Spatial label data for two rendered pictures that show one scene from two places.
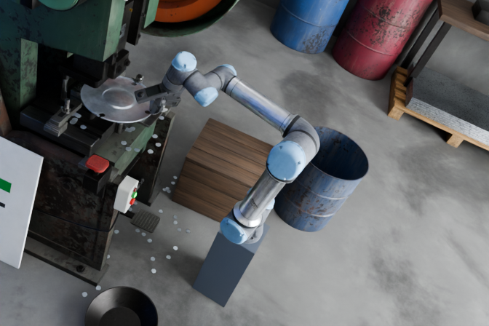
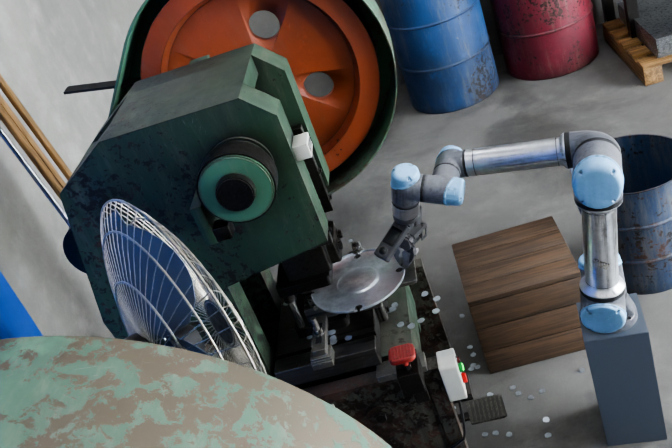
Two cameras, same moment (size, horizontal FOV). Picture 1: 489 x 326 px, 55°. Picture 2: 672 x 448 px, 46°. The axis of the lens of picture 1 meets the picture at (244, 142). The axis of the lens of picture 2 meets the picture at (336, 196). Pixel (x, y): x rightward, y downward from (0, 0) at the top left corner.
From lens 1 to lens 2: 54 cm
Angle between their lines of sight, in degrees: 13
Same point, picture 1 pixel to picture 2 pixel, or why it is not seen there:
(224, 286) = (645, 408)
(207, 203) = (535, 340)
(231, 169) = (529, 275)
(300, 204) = (643, 256)
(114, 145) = (393, 333)
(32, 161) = not seen: hidden behind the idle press
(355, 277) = not seen: outside the picture
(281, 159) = (592, 183)
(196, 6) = (358, 123)
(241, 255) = (633, 348)
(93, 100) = (335, 301)
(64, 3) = (263, 202)
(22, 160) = not seen: hidden behind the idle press
